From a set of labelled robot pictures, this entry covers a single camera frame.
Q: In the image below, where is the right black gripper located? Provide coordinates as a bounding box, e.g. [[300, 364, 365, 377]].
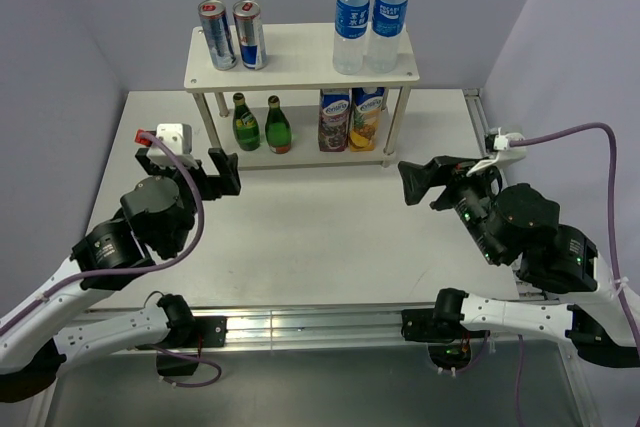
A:
[[394, 153, 502, 262]]

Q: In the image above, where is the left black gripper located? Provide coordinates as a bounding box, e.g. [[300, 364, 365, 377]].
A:
[[139, 146, 241, 252]]

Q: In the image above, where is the green glass bottle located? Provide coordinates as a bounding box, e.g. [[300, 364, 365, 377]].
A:
[[233, 92, 261, 151], [265, 95, 292, 154]]

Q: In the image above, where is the silver drink can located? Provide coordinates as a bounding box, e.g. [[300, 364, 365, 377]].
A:
[[198, 0, 237, 71], [232, 0, 267, 70]]

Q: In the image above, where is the blue-label water bottle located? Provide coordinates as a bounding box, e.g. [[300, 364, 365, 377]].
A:
[[333, 0, 370, 75], [367, 0, 408, 73]]

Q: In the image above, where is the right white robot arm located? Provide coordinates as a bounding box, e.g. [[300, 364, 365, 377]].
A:
[[398, 156, 639, 368]]

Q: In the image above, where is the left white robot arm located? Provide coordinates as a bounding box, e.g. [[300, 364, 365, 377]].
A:
[[1, 148, 241, 403]]

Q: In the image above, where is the white two-tier wooden shelf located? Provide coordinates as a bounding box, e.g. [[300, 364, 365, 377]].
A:
[[184, 23, 420, 170]]

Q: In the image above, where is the yellow pineapple juice carton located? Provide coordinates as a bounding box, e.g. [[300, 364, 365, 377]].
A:
[[348, 87, 386, 152]]

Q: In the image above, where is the purple grape juice carton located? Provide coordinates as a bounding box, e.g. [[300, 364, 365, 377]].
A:
[[318, 89, 350, 152]]

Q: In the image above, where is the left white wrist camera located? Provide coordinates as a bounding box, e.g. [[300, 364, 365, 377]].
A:
[[135, 123, 198, 169]]

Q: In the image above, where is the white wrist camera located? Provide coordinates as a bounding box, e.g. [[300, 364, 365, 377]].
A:
[[466, 127, 527, 177], [135, 123, 198, 169]]

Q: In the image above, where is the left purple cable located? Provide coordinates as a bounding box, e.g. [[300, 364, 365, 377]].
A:
[[0, 131, 224, 388]]

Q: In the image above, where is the purple cable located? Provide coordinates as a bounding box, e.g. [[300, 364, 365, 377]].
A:
[[0, 131, 224, 388], [459, 121, 640, 427]]

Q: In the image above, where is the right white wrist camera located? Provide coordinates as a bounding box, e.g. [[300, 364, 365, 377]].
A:
[[466, 127, 527, 177]]

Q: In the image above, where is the aluminium side rail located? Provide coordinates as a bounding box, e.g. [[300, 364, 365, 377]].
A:
[[463, 89, 603, 426]]

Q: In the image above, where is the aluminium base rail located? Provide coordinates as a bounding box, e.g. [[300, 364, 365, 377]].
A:
[[28, 306, 582, 426]]

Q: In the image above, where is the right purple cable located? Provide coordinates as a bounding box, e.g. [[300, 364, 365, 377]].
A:
[[459, 121, 640, 427]]

